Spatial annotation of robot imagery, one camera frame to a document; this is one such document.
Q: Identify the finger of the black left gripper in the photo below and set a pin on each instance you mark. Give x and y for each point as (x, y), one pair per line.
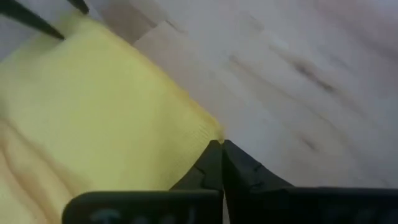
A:
(79, 5)
(28, 18)

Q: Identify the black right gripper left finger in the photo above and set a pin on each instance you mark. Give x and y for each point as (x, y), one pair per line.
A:
(155, 207)

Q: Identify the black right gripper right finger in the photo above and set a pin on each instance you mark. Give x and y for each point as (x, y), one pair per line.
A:
(295, 207)

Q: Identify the yellow microfiber towel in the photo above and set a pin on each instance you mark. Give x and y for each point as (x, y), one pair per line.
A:
(93, 109)

